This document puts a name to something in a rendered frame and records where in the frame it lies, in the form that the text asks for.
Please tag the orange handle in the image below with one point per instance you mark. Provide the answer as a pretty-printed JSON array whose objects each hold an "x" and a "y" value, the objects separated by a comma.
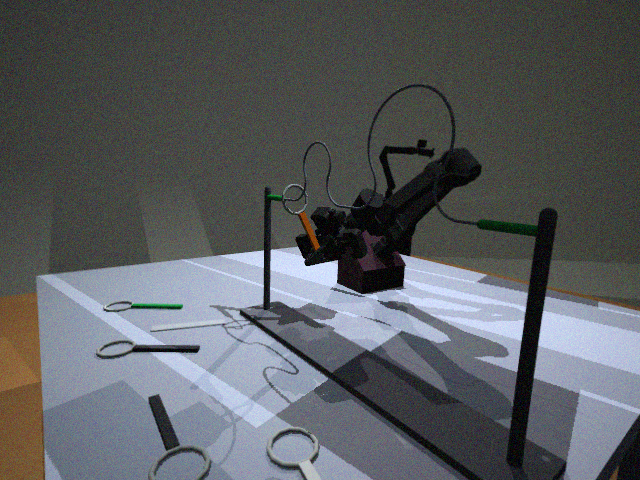
[{"x": 303, "y": 217}]

